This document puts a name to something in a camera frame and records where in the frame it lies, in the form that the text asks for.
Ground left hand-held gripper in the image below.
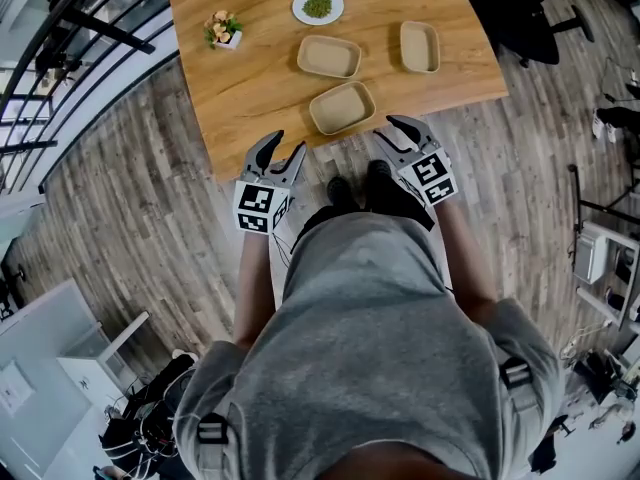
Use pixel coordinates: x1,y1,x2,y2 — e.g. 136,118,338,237
231,128,308,238

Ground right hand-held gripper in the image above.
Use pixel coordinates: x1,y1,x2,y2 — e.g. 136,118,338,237
372,113,460,209

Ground person's right forearm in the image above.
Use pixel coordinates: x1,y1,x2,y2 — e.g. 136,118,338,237
433,198,501,322

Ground person's left forearm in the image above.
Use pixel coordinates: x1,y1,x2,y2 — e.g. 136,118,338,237
231,231,275,350

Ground person's right black shoe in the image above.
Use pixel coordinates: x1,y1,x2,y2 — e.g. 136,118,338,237
366,159,394,189

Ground person's black shoe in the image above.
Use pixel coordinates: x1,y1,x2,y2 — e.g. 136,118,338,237
326,176,355,209
366,159,394,189

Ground person's black trousers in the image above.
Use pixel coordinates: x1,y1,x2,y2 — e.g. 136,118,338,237
290,167,437,239

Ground person's left black shoe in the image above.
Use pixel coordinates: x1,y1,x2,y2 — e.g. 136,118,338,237
326,176,355,209

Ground orange flowers in white pot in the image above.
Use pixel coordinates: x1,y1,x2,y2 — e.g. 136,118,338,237
203,10,244,52

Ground white plate of green beans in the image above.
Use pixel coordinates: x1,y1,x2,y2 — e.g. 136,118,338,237
291,0,346,25

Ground black office chair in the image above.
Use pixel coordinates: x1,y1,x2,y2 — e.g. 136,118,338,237
451,0,597,68

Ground person's grey shirt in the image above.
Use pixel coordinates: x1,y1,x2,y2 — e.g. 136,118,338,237
171,208,567,480

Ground white box unit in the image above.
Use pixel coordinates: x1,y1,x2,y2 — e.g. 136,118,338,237
571,219,610,286

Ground white display stand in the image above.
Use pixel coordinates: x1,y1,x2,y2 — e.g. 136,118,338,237
55,309,152,397

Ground white power strip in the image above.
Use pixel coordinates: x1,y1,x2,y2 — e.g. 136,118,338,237
558,319,615,363

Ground black metal desk frame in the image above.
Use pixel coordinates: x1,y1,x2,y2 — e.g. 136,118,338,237
566,162,640,342

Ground grey backpack strap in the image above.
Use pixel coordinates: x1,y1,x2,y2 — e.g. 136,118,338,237
195,410,232,480
498,356,542,419

